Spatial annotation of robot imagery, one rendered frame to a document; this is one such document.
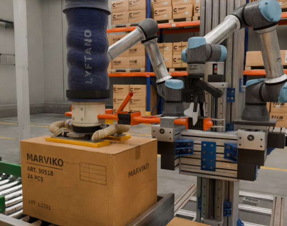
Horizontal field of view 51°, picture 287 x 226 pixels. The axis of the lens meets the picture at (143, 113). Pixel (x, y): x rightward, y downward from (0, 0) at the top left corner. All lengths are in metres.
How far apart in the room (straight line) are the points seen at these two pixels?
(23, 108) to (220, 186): 3.18
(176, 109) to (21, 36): 3.07
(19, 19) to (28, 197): 3.20
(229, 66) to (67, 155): 1.13
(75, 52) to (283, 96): 1.06
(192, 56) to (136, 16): 8.38
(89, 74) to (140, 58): 7.89
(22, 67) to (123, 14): 5.86
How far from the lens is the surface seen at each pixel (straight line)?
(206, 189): 2.04
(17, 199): 2.02
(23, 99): 4.47
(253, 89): 1.76
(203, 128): 1.23
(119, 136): 1.55
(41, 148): 1.56
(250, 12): 1.61
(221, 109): 1.89
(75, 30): 1.51
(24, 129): 4.51
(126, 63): 9.57
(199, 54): 1.26
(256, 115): 1.75
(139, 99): 9.41
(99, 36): 1.51
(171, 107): 1.87
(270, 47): 1.63
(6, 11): 12.65
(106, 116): 1.48
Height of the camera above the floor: 1.24
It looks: 6 degrees down
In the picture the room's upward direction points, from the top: straight up
